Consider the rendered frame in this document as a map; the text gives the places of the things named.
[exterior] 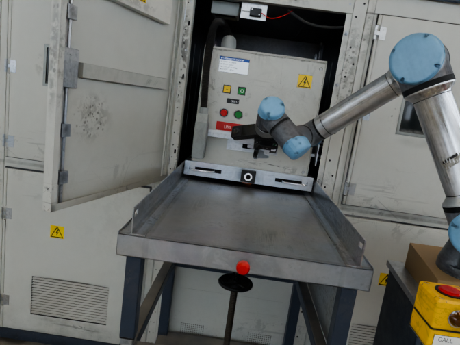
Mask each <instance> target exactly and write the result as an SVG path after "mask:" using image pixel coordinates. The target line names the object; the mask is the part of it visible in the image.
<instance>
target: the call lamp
mask: <svg viewBox="0 0 460 345"><path fill-rule="evenodd" d="M447 321H448V323H449V325H450V326H452V327H454V328H460V310H454V311H452V312H450V313H449V315H448V319H447Z"/></svg>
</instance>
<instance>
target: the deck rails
mask: <svg viewBox="0 0 460 345"><path fill-rule="evenodd" d="M181 169H182V164H180V165H179V166H178V167H177V168H176V169H175V170H173V171H172V172H171V173H170V174H169V176H167V177H166V178H165V179H164V180H163V181H162V182H161V183H159V184H158V185H157V186H156V187H155V188H154V189H153V190H151V191H150V192H149V193H148V194H147V195H146V196H145V197H144V198H143V199H142V200H141V201H140V202H139V203H138V204H136V205H135V206H134V207H133V214H132V222H131V231H130V232H129V235H137V236H142V237H145V236H146V235H147V233H148V232H149V231H150V230H151V228H152V227H153V225H154V224H155V223H156V222H157V221H158V219H159V218H160V216H161V215H162V214H163V213H164V212H165V210H166V209H167V207H168V206H169V205H170V204H171V203H172V201H173V200H174V198H175V197H176V196H177V195H178V193H179V192H180V191H181V189H182V188H183V187H184V185H185V184H186V183H187V182H188V180H187V179H181ZM305 198H306V199H307V201H308V202H309V204H310V206H311V208H312V209H313V211H314V213H315V214H316V216H317V217H318V220H319V221H320V223H321V225H322V226H323V228H324V230H325V231H326V233H327V235H328V236H329V238H330V240H331V241H332V243H333V245H334V247H335V248H336V250H337V251H338V253H339V254H340V257H341V258H342V260H343V262H344V263H345V265H346V266H350V267H355V268H363V266H362V265H361V264H362V260H363V254H364V251H365V247H366V240H365V239H364V237H363V236H362V235H361V234H360V232H358V230H357V229H356V228H355V227H354V226H353V224H352V223H351V222H350V221H349V219H347V217H346V216H345V215H344V214H343V213H342V211H341V210H340V209H339V208H338V206H337V205H336V204H335V203H334V202H333V201H332V200H331V198H330V197H329V196H328V195H327V194H326V192H325V191H324V190H323V189H322V188H321V187H320V185H319V184H318V183H317V182H316V187H315V192H314V197H313V198H312V197H307V196H306V197H305ZM136 210H137V214H136V215H135V211H136ZM360 242H361V243H362V244H363V246H362V248H361V247H360Z"/></svg>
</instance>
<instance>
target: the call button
mask: <svg viewBox="0 0 460 345"><path fill-rule="evenodd" d="M438 289H439V290H440V291H441V292H443V293H445V294H448V295H451V296H457V297H460V291H459V290H458V289H457V288H455V287H451V286H449V285H441V286H438Z"/></svg>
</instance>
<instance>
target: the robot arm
mask: <svg viewBox="0 0 460 345"><path fill-rule="evenodd" d="M455 82H456V78H455V74H454V72H453V70H452V66H451V64H450V54H449V51H448V49H447V48H446V46H445V45H444V44H443V43H442V41H441V40H440V39H439V38H438V37H437V36H434V35H433V34H428V33H414V34H410V35H408V36H405V37H404V38H403V39H401V40H400V41H399V42H397V44H396V45H395V46H394V48H393V49H392V51H391V53H390V56H389V70H388V72H387V73H385V74H384V75H382V76H380V77H379V78H377V79H375V80H374V81H372V82H371V83H369V84H368V85H366V86H364V87H363V88H361V89H360V90H358V91H356V92H355V93H353V94H352V95H350V96H349V97H347V98H345V99H344V100H342V101H340V102H339V103H337V104H336V105H334V106H333V107H331V108H329V109H328V110H326V111H325V112H323V113H321V114H320V115H318V116H317V117H315V118H313V119H312V120H310V121H309V122H307V123H305V124H304V125H297V126H296V125H295V124H294V123H293V122H292V121H291V119H290V118H289V117H288V115H287V114H286V113H285V105H284V102H283V101H282V100H281V99H280V98H279V97H274V96H270V97H266V98H264V99H263V100H262V101H261V103H260V106H259V108H258V111H257V112H258V113H257V120H256V123H255V124H249V125H238V126H233V127H232V131H231V137H232V138H233V139H234V140H245V139H253V138H254V145H253V148H254V151H253V159H258V158H269V155H266V154H265V153H264V150H263V149H265V150H269V151H270V152H269V153H276V152H277V149H278V145H279V146H280V147H281V148H282V149H283V152H284V153H285V154H287V156H288V157H289V158H290V159H292V160H296V159H298V158H300V157H301V156H303V155H304V154H306V152H308V150H309V149H310V148H311V147H314V146H317V145H318V144H320V143H321V142H322V141H323V140H324V139H326V138H328V137H329V136H331V135H333V134H335V133H336V132H338V131H340V130H341V129H343V128H345V127H347V126H349V125H350V124H352V123H354V122H355V121H357V120H359V119H360V118H363V117H364V116H366V115H368V114H369V113H371V112H373V111H375V110H376V109H378V108H380V107H381V106H383V105H385V104H386V103H389V102H390V101H392V100H394V99H395V98H397V97H399V96H400V95H403V98H404V100H406V101H409V102H411V103H413V106H414V108H415V111H416V114H417V116H418V120H419V121H420V125H421V128H422V131H423V133H424V137H425V139H426V142H427V144H428V147H429V151H430V153H431V156H432V158H433V162H434V165H435V167H436V170H437V174H438V175H439V179H440V181H441V184H442V187H443V189H444V193H445V195H446V198H445V200H444V202H443V203H442V208H443V211H444V214H445V216H446V220H447V222H448V226H449V227H448V237H449V239H448V241H447V243H445V245H444V247H443V248H442V249H441V251H440V252H439V253H438V255H437V259H436V262H435V263H436V265H437V267H438V268H439V269H440V270H442V271H443V272H445V273H446V274H448V275H450V276H452V277H454V278H456V279H459V280H460V112H459V108H458V106H457V103H456V101H455V98H454V95H453V93H452V87H453V86H454V84H455ZM275 145H276V146H275ZM271 149H273V150H275V149H276V151H271Z"/></svg>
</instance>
